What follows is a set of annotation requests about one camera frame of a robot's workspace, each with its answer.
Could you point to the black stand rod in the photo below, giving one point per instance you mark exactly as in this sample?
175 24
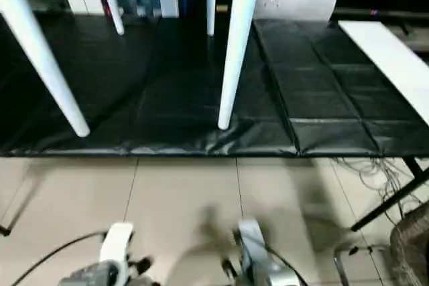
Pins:
385 207

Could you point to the black work mat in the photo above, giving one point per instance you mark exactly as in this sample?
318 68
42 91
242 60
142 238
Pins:
167 98

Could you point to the brown woven basket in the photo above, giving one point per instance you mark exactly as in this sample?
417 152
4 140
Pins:
410 249

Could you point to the small yellow label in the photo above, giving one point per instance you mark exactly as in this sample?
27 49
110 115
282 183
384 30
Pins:
221 8

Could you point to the white flat board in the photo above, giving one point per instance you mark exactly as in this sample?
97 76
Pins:
392 51

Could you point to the small red bottle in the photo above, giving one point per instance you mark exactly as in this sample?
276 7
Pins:
108 8

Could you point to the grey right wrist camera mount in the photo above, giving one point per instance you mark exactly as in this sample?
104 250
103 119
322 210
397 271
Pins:
251 242

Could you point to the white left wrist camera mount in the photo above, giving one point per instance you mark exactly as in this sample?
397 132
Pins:
115 242

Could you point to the grey metal stand frame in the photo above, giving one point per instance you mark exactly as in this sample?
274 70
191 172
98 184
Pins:
342 259

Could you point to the black metal frame bar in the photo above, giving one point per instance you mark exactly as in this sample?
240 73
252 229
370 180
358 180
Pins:
5 231

